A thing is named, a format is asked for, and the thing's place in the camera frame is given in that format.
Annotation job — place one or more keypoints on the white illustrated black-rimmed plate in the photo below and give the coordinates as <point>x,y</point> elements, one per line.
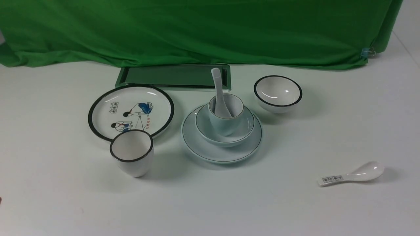
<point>131,107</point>

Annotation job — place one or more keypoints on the white printed-handle spoon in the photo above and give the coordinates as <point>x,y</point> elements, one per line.
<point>366,172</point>

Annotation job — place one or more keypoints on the blue binder clip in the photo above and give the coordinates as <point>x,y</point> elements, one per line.
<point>367,53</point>

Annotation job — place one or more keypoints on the green backdrop cloth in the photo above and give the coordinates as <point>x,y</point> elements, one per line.
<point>316,34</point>

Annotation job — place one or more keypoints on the pale blue cup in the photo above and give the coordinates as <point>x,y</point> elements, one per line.
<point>227,126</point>

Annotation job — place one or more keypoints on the white black-rimmed bicycle cup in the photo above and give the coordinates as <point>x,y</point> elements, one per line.
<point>134,152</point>

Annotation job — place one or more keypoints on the pale blue plate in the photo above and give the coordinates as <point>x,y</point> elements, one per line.
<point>195,144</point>

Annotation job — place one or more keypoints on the plain white ceramic spoon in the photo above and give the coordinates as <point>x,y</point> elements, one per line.
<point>220,108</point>

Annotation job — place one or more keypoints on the white black-rimmed small bowl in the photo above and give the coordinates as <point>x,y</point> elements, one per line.
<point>277,94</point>

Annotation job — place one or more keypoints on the pale blue bowl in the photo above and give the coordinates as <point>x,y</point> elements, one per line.
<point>208,132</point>

